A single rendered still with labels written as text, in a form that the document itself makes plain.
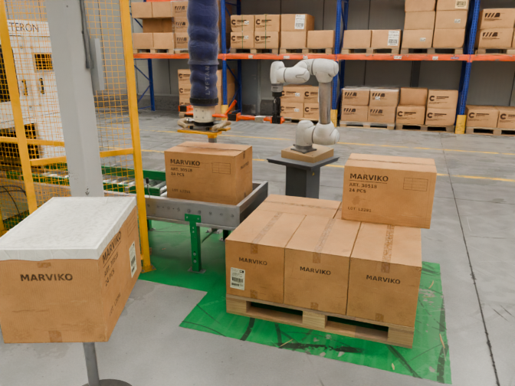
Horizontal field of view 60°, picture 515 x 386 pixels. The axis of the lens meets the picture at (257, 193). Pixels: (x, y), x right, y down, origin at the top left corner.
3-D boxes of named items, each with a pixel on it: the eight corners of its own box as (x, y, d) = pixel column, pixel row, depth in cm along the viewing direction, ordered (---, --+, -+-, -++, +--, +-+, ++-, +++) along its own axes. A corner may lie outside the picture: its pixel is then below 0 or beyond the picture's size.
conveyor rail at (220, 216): (-1, 199, 405) (-5, 179, 399) (4, 197, 409) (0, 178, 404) (236, 231, 334) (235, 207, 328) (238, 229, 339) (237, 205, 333)
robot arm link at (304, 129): (299, 140, 420) (300, 117, 411) (317, 142, 412) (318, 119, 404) (292, 145, 407) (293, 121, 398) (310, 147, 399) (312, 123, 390)
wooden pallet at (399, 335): (226, 312, 303) (225, 293, 299) (270, 252, 393) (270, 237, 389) (411, 348, 266) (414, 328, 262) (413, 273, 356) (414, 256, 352)
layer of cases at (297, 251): (226, 293, 299) (224, 239, 286) (270, 237, 388) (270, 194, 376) (414, 328, 262) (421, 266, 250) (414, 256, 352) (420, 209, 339)
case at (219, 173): (166, 198, 362) (163, 150, 350) (188, 184, 398) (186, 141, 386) (236, 206, 344) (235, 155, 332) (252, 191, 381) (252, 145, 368)
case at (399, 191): (340, 219, 320) (344, 165, 308) (348, 201, 356) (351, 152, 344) (429, 229, 302) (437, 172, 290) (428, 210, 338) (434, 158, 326)
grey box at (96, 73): (73, 89, 274) (66, 38, 265) (78, 89, 278) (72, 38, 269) (100, 90, 268) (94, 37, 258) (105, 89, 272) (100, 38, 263)
